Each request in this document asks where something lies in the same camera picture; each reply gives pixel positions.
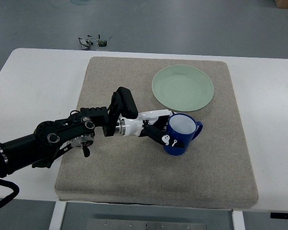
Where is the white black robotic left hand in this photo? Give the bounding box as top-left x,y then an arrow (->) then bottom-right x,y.
115,109 -> 185,148

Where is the blue mug white inside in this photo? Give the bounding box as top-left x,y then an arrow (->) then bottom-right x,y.
163,113 -> 203,156

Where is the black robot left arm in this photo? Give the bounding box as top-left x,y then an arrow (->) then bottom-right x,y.
0,87 -> 138,178

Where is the light green plate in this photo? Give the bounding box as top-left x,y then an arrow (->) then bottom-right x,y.
152,65 -> 214,112

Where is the grey fabric cushion mat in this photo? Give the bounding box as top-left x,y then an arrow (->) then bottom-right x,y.
55,57 -> 258,208

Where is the black label under table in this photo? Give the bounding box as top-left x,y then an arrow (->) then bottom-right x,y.
270,212 -> 288,219

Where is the cardboard box corner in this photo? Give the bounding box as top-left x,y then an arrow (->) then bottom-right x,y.
275,0 -> 288,9

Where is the small electronics wire clutter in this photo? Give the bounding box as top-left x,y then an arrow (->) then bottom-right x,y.
78,35 -> 113,51

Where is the grey metal base plate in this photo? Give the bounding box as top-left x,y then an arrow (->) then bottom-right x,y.
86,218 -> 207,230

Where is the white table leg frame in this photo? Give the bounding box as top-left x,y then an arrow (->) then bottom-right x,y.
49,201 -> 67,230

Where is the black cable loop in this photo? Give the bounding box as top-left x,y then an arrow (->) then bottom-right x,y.
0,178 -> 20,213

